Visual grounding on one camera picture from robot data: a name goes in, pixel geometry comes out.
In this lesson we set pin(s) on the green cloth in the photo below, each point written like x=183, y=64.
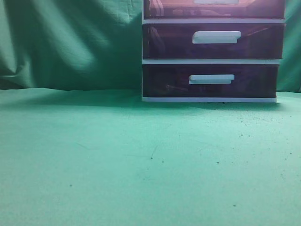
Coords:
x=78, y=146

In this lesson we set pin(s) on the white drawer cabinet frame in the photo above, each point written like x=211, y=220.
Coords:
x=209, y=79

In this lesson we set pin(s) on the purple drawer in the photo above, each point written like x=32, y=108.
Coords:
x=213, y=41
x=167, y=9
x=248, y=81

